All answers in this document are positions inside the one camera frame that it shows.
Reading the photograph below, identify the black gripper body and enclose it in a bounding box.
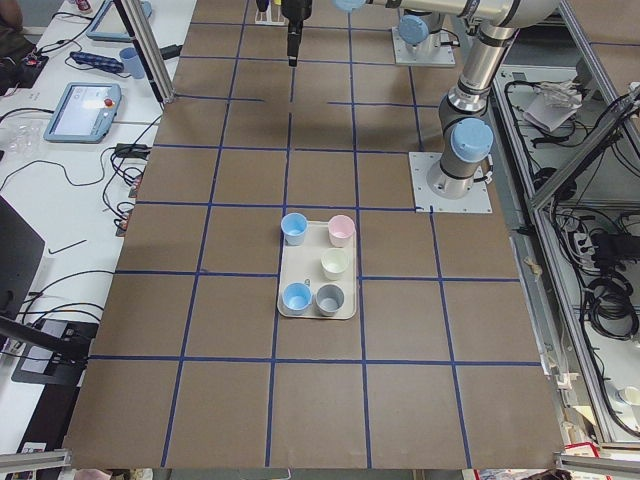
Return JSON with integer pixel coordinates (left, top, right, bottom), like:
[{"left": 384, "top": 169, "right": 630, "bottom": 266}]
[{"left": 281, "top": 0, "right": 313, "bottom": 21}]

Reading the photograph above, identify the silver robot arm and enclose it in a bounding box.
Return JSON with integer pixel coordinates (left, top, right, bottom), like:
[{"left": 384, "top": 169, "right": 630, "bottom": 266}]
[
  {"left": 281, "top": 0, "right": 435, "bottom": 68},
  {"left": 381, "top": 0, "right": 559, "bottom": 200}
]

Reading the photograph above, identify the blue cup on desk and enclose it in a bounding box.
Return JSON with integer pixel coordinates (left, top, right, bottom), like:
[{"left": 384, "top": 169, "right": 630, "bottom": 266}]
[{"left": 119, "top": 47, "right": 145, "bottom": 79}]

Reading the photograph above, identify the light blue cup rear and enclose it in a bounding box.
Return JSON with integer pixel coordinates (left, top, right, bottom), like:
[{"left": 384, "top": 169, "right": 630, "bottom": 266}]
[{"left": 280, "top": 212, "right": 308, "bottom": 246}]

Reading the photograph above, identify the light blue cup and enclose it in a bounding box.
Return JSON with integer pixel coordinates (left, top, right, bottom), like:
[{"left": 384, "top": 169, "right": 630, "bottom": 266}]
[
  {"left": 280, "top": 212, "right": 308, "bottom": 246},
  {"left": 281, "top": 282, "right": 313, "bottom": 316}
]

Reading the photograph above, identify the pink plastic cup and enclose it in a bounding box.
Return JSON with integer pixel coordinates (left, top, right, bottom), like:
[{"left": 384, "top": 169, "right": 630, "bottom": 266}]
[{"left": 328, "top": 214, "right": 355, "bottom": 248}]

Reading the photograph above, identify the pale green plastic cup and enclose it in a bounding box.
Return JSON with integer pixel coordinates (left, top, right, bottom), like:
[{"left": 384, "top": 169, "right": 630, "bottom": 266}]
[{"left": 320, "top": 248, "right": 349, "bottom": 280}]

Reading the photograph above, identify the light blue cup front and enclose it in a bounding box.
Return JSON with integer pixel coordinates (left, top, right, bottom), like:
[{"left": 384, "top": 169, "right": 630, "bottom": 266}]
[{"left": 281, "top": 282, "right": 313, "bottom": 316}]

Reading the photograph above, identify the grey plastic cup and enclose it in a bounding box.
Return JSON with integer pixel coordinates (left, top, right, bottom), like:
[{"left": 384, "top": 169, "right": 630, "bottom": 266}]
[{"left": 315, "top": 284, "right": 345, "bottom": 317}]

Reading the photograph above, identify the far blue teach pendant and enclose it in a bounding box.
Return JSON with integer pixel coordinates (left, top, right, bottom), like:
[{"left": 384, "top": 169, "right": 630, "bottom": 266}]
[{"left": 86, "top": 1, "right": 130, "bottom": 43}]

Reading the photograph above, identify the blue teach pendant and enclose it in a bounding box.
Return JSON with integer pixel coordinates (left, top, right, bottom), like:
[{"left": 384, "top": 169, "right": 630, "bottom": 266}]
[
  {"left": 43, "top": 82, "right": 122, "bottom": 144},
  {"left": 86, "top": 1, "right": 130, "bottom": 43}
]

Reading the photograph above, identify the black power adapter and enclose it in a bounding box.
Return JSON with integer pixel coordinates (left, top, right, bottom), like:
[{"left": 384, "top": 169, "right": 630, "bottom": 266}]
[{"left": 114, "top": 143, "right": 150, "bottom": 160}]

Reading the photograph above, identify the near blue teach pendant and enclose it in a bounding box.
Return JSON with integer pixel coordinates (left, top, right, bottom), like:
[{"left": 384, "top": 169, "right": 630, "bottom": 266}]
[{"left": 43, "top": 82, "right": 122, "bottom": 144}]

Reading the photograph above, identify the beige plastic tray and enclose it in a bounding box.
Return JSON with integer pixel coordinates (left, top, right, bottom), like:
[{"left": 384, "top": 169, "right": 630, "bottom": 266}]
[{"left": 277, "top": 221, "right": 358, "bottom": 320}]

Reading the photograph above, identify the black allen key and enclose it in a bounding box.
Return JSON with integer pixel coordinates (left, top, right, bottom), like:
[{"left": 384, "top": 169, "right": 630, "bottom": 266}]
[{"left": 47, "top": 239, "right": 87, "bottom": 255}]

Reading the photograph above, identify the white wire cup rack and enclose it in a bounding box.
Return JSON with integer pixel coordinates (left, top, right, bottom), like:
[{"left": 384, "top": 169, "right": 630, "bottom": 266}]
[{"left": 254, "top": 5, "right": 287, "bottom": 26}]

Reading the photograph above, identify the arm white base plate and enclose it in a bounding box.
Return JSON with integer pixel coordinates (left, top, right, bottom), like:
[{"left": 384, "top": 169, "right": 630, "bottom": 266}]
[
  {"left": 409, "top": 152, "right": 492, "bottom": 214},
  {"left": 391, "top": 27, "right": 456, "bottom": 68}
]

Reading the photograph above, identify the aluminium frame post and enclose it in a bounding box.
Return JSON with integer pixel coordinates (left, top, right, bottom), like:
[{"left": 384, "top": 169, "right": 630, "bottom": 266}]
[{"left": 114, "top": 0, "right": 175, "bottom": 105}]

